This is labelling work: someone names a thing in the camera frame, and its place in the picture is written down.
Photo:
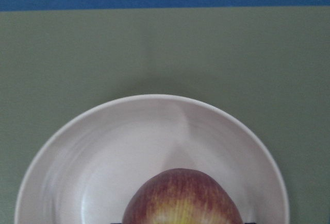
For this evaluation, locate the pink plate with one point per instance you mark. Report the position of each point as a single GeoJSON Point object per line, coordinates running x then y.
{"type": "Point", "coordinates": [88, 171]}

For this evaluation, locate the red yellow apple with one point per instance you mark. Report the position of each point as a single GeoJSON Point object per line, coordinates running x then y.
{"type": "Point", "coordinates": [181, 196]}

